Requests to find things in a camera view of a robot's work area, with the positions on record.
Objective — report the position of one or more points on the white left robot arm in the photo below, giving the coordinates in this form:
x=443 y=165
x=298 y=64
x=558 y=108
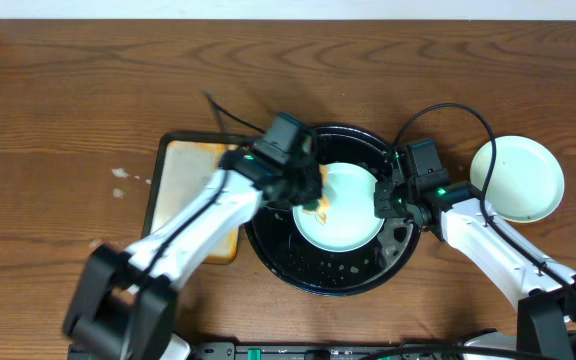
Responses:
x=125 y=302

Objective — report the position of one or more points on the green yellow scrub sponge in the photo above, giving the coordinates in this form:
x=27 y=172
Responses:
x=318 y=202

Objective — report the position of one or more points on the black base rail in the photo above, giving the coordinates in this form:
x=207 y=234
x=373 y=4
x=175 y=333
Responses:
x=230 y=351

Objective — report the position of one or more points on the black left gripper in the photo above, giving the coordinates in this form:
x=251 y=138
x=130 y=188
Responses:
x=306 y=182

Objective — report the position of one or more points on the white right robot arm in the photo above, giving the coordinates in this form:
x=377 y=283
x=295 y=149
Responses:
x=542 y=290

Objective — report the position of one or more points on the light blue plate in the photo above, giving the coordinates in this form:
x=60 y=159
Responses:
x=527 y=183
x=346 y=220

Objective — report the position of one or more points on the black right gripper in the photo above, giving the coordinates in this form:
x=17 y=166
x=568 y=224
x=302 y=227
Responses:
x=385 y=198

